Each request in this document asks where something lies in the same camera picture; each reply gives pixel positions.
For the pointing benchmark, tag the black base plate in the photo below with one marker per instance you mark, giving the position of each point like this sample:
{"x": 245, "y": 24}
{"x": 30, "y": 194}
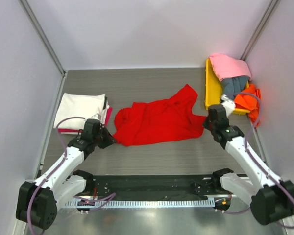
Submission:
{"x": 154, "y": 187}

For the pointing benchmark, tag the yellow plastic bin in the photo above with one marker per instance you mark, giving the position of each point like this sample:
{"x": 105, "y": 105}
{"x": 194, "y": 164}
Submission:
{"x": 213, "y": 90}

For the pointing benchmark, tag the pink t shirt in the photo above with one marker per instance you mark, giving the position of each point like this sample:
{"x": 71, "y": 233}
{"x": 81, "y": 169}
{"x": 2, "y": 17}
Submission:
{"x": 227, "y": 67}

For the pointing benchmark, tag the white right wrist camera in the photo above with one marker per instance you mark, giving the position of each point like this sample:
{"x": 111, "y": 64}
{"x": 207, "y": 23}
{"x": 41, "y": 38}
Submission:
{"x": 228, "y": 104}

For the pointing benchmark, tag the slotted white cable duct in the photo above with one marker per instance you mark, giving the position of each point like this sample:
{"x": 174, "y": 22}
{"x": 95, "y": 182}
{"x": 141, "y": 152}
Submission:
{"x": 76, "y": 203}

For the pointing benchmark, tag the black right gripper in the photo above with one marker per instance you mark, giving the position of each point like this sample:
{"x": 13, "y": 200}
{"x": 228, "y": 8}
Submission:
{"x": 208, "y": 121}

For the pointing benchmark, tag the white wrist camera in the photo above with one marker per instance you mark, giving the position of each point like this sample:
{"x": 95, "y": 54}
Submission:
{"x": 98, "y": 117}
{"x": 228, "y": 104}

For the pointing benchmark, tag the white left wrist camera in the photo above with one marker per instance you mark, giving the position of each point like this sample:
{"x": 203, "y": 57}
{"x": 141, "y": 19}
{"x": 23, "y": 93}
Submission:
{"x": 98, "y": 117}

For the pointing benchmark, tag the folded white t shirt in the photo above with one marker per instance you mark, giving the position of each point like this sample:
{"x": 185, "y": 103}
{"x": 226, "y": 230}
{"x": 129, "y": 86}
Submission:
{"x": 74, "y": 110}

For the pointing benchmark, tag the left aluminium corner post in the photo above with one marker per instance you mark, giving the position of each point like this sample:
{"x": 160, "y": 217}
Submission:
{"x": 39, "y": 30}

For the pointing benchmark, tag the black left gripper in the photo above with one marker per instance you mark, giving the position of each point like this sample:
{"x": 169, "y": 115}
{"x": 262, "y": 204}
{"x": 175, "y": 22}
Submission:
{"x": 110, "y": 139}

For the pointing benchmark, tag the red t shirt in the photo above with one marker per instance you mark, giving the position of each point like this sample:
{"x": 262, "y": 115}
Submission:
{"x": 160, "y": 121}

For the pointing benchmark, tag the grey t shirt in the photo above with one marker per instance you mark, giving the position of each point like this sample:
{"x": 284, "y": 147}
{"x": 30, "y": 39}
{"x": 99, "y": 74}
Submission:
{"x": 232, "y": 86}

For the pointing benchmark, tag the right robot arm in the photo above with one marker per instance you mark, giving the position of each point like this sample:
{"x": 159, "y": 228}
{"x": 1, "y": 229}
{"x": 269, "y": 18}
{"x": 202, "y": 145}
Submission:
{"x": 270, "y": 199}

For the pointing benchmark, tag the aluminium corner post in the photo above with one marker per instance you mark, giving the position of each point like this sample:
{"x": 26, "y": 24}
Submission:
{"x": 39, "y": 30}
{"x": 269, "y": 11}

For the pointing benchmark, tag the orange t shirt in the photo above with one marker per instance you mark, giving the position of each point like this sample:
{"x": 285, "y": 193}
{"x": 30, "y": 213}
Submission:
{"x": 248, "y": 100}

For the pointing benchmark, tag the right aluminium corner post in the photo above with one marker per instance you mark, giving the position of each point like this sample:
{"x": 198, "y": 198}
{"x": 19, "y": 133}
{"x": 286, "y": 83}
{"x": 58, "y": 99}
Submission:
{"x": 269, "y": 11}

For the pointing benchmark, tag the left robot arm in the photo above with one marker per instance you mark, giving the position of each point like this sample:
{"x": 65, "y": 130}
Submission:
{"x": 40, "y": 200}

